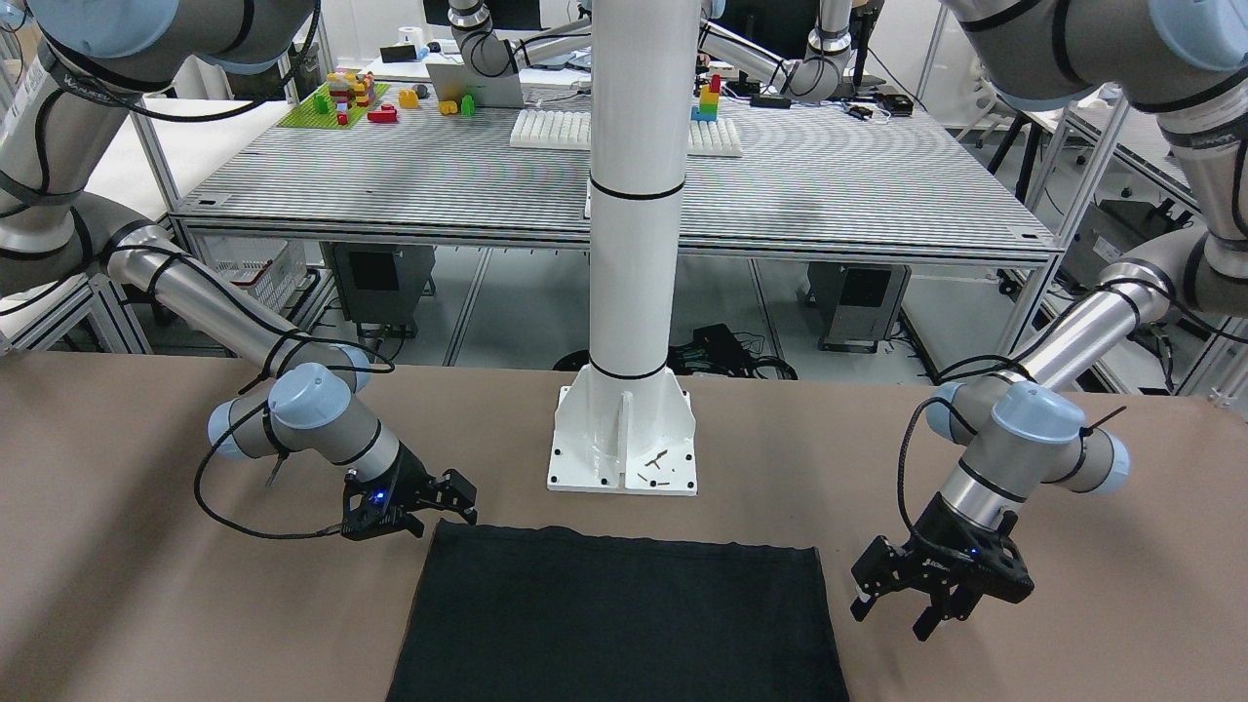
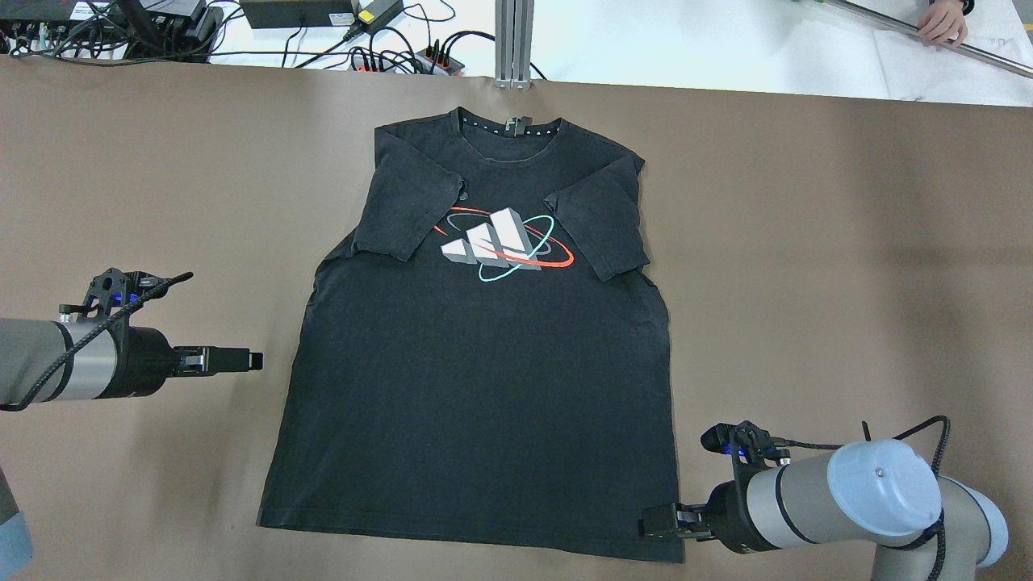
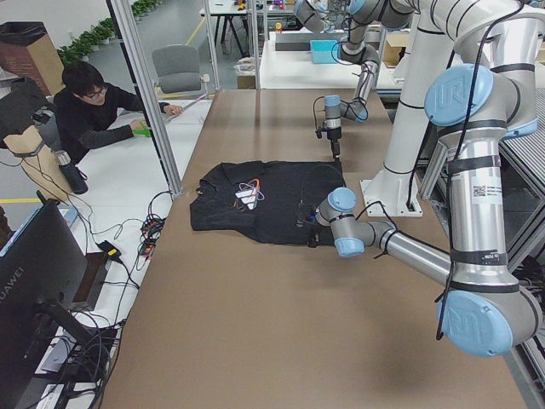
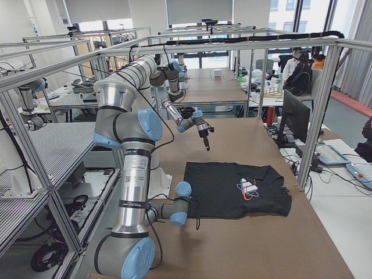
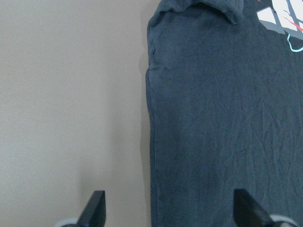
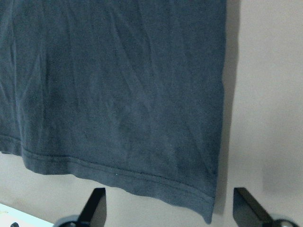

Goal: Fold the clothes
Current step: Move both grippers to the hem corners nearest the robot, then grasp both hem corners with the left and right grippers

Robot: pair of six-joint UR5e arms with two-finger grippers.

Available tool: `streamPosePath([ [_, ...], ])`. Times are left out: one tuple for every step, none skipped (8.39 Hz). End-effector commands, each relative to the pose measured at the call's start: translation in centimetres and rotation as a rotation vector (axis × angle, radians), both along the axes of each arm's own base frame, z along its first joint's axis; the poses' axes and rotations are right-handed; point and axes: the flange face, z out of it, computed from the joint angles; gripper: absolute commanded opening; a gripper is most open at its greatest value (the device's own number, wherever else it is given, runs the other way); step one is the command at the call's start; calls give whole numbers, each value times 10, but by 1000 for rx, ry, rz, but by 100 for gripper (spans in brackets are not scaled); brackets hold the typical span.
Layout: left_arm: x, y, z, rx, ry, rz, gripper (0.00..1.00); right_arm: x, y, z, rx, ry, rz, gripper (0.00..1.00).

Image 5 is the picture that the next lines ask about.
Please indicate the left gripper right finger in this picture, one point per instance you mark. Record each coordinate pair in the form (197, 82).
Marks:
(247, 212)

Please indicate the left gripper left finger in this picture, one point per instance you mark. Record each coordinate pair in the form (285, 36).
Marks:
(94, 214)

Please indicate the black t-shirt with logo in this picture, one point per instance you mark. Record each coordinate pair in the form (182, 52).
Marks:
(224, 91)

